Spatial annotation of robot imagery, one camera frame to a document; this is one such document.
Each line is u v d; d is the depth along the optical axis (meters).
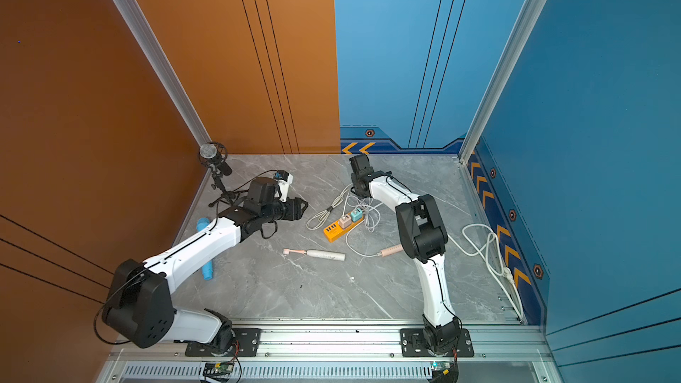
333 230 0.94
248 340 0.74
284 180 0.76
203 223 0.94
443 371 0.70
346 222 0.92
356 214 0.92
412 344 0.72
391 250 0.89
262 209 0.66
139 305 0.42
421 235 0.57
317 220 0.99
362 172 0.81
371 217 0.96
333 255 0.89
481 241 0.94
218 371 0.72
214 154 0.88
